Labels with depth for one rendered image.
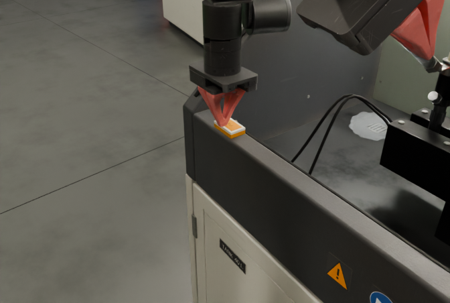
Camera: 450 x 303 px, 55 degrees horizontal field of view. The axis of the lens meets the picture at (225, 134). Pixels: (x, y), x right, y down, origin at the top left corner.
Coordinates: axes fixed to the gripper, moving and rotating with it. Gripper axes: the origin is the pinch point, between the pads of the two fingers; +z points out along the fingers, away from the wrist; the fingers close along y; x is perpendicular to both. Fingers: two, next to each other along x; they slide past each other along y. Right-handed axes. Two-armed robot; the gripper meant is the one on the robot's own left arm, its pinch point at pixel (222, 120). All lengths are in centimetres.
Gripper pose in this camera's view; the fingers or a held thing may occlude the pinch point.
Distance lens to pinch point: 71.5
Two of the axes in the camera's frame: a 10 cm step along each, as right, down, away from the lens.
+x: -8.2, 2.9, -5.0
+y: -5.8, -4.1, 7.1
